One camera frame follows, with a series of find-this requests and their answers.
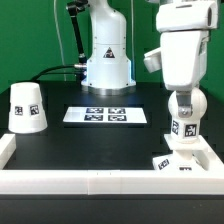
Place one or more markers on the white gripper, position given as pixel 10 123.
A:
pixel 184 27

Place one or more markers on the white lamp bulb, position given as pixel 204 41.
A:
pixel 186 109

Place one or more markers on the white lamp base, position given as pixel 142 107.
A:
pixel 182 157

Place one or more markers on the white lamp shade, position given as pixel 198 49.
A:
pixel 26 109

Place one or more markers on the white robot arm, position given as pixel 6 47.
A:
pixel 108 68

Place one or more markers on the white marker sheet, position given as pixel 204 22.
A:
pixel 111 115

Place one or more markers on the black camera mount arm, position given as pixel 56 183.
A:
pixel 74 8

